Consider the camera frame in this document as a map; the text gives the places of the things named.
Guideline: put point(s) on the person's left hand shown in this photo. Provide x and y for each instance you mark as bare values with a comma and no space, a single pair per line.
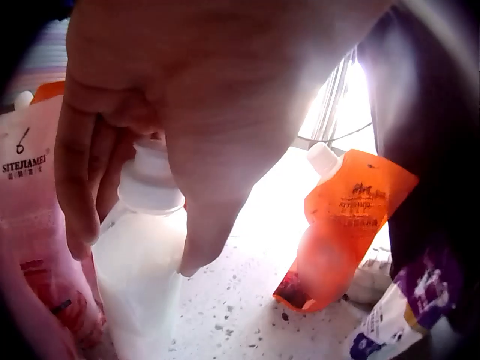
210,75

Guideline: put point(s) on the person's left thumb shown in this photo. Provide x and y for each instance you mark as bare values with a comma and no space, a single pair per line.
210,195

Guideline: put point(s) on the person's left fingers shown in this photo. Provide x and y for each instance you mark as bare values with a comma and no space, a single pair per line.
78,168

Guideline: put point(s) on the white spout pouch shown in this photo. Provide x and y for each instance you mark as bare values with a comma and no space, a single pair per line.
138,262

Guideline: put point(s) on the pink spout pouch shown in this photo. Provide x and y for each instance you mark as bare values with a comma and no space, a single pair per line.
33,217

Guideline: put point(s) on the orange spout pouch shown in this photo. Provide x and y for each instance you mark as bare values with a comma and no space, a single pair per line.
48,92
356,195

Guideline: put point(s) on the barred window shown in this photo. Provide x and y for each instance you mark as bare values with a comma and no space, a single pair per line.
337,101

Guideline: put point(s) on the white plastic bag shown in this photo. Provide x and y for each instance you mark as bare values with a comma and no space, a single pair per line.
372,282

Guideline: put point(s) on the purple and white pouch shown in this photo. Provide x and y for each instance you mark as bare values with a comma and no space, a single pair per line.
390,318

